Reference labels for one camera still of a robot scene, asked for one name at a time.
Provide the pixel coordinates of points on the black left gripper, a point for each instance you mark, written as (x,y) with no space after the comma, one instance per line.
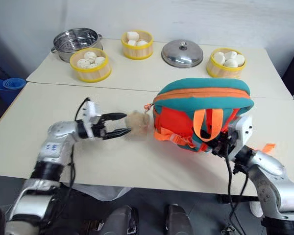
(100,128)

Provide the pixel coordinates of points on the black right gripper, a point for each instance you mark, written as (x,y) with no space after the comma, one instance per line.
(221,145)

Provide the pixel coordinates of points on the beige fluffy pom-pom charm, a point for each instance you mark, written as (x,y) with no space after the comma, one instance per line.
(138,121)

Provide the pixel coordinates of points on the orange and teal backpack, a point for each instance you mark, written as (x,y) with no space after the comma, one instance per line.
(201,91)

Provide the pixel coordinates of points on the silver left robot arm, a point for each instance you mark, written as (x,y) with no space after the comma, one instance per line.
(51,147)

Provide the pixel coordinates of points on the wooden steamer basket yellow rims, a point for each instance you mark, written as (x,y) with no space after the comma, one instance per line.
(93,74)
(220,71)
(137,52)

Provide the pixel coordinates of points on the white speckled bun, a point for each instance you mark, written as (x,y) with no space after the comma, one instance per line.
(90,55)
(83,63)
(99,61)

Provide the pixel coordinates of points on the white plastic sheet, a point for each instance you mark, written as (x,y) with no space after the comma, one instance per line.
(100,192)

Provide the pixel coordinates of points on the white steamed bun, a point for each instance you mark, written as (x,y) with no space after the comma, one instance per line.
(131,43)
(240,59)
(220,56)
(142,43)
(231,63)
(133,36)
(231,54)

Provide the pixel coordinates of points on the stainless steel pot lid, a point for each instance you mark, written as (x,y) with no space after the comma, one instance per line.
(181,55)

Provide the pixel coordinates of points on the white rounded object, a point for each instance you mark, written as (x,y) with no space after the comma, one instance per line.
(256,208)

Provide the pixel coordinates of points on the stainless steel steamer pot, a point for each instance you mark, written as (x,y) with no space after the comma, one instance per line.
(69,40)

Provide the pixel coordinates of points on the blue nested cup stack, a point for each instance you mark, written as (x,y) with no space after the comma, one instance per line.
(8,89)

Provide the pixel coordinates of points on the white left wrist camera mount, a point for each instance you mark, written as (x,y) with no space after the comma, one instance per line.
(91,112)

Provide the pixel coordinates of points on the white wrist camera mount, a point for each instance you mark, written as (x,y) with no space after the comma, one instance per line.
(91,112)
(243,129)

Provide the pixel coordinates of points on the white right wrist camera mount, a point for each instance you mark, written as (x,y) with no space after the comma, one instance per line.
(243,129)

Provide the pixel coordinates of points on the black table frame bar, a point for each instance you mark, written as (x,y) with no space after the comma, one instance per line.
(235,198)

